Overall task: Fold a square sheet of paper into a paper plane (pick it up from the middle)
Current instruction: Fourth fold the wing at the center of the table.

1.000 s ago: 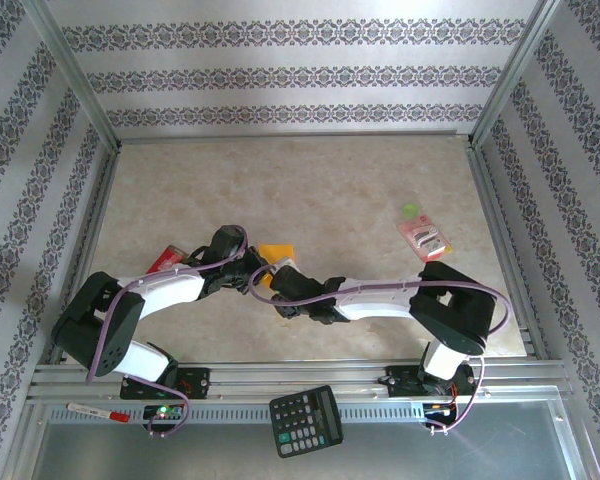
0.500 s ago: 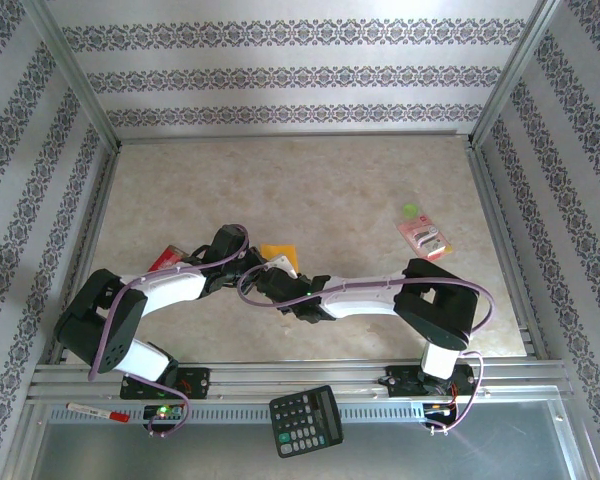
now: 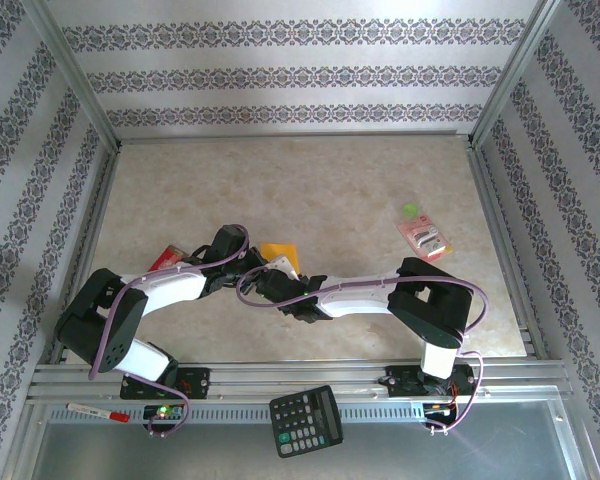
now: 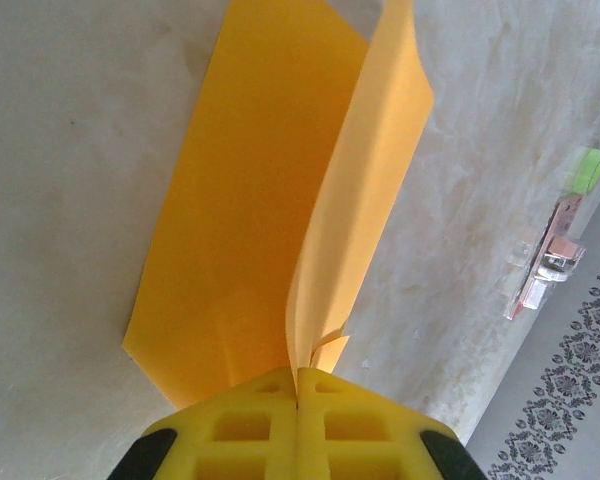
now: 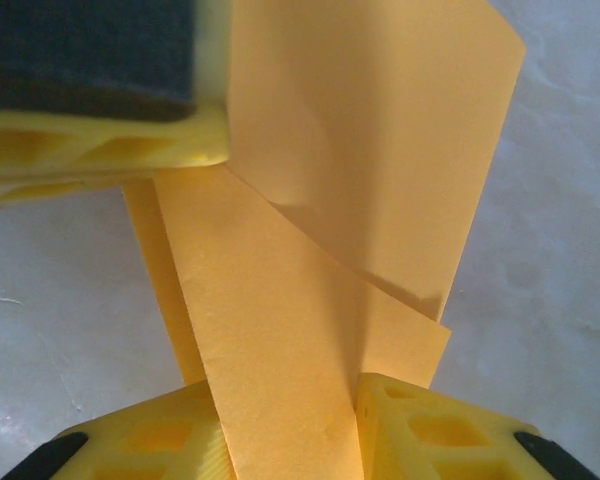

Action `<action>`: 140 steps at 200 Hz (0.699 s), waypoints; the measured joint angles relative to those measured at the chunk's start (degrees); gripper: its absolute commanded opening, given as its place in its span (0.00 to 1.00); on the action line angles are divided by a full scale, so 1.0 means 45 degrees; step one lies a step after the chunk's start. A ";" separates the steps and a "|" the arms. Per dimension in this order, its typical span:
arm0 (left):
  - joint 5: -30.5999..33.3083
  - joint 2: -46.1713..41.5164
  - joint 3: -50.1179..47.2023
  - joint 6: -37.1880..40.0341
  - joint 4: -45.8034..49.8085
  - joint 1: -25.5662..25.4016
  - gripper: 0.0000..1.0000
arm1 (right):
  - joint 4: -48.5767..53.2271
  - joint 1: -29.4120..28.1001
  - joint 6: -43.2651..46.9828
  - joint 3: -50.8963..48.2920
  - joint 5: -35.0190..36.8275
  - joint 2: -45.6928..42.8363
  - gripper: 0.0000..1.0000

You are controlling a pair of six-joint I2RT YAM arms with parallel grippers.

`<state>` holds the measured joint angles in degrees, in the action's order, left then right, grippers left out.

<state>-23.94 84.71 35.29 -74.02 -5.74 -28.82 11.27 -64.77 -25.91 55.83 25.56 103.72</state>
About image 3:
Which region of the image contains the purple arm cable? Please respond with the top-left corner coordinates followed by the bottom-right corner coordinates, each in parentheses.
top-left (235, 267), bottom-right (491, 435)
top-left (88, 224), bottom-right (254, 439)

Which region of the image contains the aluminium corner post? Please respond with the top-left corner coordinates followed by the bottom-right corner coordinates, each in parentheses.
top-left (467, 0), bottom-right (566, 149)
top-left (27, 0), bottom-right (124, 151)

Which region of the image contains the white marker with red cap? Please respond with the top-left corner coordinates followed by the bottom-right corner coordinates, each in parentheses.
top-left (65, 401), bottom-right (131, 424)

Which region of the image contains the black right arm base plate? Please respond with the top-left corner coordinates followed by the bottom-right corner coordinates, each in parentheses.
top-left (385, 363), bottom-right (477, 400)

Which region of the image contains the aluminium side rail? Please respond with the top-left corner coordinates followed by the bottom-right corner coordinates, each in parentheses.
top-left (467, 144), bottom-right (551, 361)
top-left (44, 144), bottom-right (124, 366)

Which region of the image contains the pink blister package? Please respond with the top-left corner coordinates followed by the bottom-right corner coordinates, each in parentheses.
top-left (396, 212), bottom-right (454, 263)

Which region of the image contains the small circuit board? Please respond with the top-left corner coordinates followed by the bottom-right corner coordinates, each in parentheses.
top-left (143, 402), bottom-right (185, 422)
top-left (422, 401), bottom-right (459, 419)

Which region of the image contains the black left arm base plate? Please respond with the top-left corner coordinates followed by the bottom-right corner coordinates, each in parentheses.
top-left (119, 366), bottom-right (212, 401)

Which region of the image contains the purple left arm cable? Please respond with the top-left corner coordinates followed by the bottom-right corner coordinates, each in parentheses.
top-left (88, 224), bottom-right (254, 439)

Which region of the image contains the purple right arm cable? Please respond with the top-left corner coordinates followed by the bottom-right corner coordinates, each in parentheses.
top-left (235, 267), bottom-right (491, 435)

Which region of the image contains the slotted grey cable duct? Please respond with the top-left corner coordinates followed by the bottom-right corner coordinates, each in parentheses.
top-left (47, 399), bottom-right (564, 426)

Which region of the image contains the grey metal tray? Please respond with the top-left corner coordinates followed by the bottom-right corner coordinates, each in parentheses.
top-left (4, 399), bottom-right (600, 480)

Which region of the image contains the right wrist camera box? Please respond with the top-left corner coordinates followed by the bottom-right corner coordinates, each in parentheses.
top-left (268, 253), bottom-right (301, 281)

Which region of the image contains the aluminium cross rail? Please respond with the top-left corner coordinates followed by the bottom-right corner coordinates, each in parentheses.
top-left (117, 130), bottom-right (474, 146)

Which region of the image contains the black calculator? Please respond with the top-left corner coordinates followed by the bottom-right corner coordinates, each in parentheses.
top-left (268, 383), bottom-right (345, 460)

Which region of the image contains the red packet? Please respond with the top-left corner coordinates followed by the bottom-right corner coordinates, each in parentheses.
top-left (147, 243), bottom-right (189, 274)

